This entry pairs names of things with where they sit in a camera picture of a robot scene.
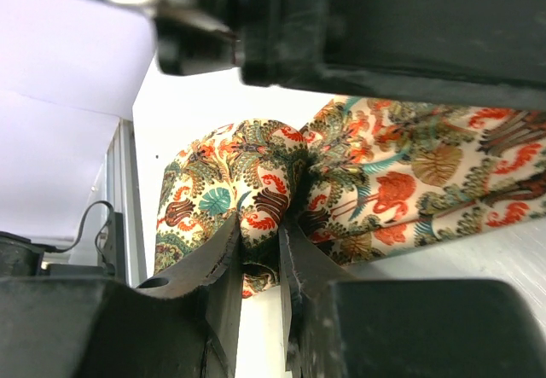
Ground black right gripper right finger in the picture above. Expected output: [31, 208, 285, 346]
[278, 218, 545, 377]

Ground paisley patterned tie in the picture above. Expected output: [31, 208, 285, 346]
[154, 96, 545, 297]

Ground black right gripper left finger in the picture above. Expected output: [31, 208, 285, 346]
[1, 216, 242, 377]

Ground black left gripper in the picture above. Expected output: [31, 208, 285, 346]
[155, 0, 545, 109]

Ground aluminium rail frame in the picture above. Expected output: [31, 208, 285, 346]
[104, 119, 147, 287]

